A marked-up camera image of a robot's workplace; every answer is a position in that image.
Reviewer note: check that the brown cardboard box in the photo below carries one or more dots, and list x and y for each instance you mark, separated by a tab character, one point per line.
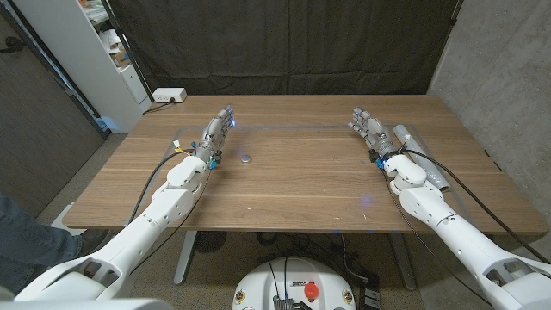
121	58

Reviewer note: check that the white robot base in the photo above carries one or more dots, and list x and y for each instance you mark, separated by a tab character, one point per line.
267	284

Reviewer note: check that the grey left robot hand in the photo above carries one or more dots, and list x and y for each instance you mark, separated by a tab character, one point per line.
213	135

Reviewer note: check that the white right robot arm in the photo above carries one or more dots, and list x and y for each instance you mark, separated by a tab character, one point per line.
456	234

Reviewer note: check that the black floor power strip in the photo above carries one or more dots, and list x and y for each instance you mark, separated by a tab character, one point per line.
371	297

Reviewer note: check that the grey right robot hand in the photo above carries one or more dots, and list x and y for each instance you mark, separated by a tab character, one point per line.
374	131

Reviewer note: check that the white power outlet box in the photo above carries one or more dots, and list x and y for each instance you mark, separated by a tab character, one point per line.
169	94

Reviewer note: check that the black curtain backdrop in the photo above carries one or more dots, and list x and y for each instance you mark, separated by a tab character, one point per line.
284	43

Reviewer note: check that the black round floor fan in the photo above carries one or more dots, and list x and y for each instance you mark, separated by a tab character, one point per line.
209	241

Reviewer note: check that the person's leg in jeans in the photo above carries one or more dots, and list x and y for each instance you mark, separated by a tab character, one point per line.
26	241

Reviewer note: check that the red emergency stop button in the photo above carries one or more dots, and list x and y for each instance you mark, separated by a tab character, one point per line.
311	290

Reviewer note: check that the clear plastic wrap roll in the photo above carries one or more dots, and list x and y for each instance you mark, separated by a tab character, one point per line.
435	174

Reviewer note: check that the black backdrop stand pole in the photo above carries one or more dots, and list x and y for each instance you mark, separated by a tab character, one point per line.
129	56

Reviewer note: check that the grey table leg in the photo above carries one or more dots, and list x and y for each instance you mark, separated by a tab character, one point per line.
185	258
404	262

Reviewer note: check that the white shelf cabinet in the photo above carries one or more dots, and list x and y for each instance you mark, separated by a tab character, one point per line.
77	47

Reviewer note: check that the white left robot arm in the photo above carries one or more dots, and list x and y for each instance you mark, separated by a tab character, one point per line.
165	206

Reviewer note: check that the small silver cap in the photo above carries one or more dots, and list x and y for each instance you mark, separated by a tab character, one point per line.
245	159

